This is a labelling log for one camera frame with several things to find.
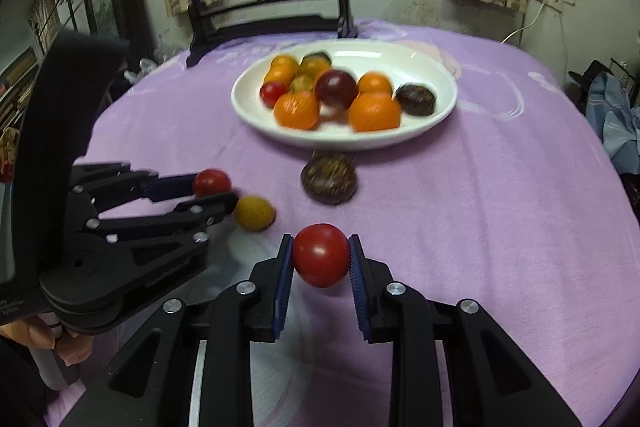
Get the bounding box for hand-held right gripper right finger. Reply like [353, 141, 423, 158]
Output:
[348, 234, 583, 427]

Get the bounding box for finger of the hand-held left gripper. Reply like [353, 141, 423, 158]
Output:
[71, 161, 200, 212]
[85, 191, 241, 253]

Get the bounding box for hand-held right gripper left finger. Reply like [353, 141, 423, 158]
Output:
[60, 234, 296, 427]

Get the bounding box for red tomato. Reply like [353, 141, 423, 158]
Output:
[291, 223, 351, 289]
[259, 82, 286, 108]
[194, 169, 232, 198]

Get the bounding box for small yellow fruit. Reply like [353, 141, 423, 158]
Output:
[234, 195, 277, 233]

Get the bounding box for large orange mandarin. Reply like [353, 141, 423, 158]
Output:
[347, 93, 402, 132]

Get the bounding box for purple plum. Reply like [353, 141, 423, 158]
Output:
[314, 70, 358, 110]

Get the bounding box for dark brown passion fruit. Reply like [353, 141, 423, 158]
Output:
[395, 84, 436, 116]
[300, 152, 359, 206]

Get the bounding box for smooth orange tomato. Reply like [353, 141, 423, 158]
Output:
[357, 73, 392, 96]

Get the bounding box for white oval plate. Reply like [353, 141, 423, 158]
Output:
[230, 39, 459, 151]

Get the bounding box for person's left hand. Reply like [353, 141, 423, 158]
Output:
[0, 318, 96, 366]

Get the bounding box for white plastic bag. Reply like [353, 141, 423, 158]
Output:
[125, 57, 161, 82]

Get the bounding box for bookshelf with books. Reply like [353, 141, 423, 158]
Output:
[0, 47, 41, 132]

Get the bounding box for purple tablecloth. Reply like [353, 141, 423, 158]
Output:
[42, 18, 640, 427]

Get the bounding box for greenish orange mandarin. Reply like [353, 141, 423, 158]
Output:
[297, 52, 332, 80]

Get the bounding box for black bag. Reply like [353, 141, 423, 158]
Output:
[569, 58, 613, 100]

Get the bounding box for blue clothing pile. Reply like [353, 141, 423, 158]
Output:
[585, 72, 640, 178]

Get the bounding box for white cable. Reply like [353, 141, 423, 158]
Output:
[501, 0, 548, 44]

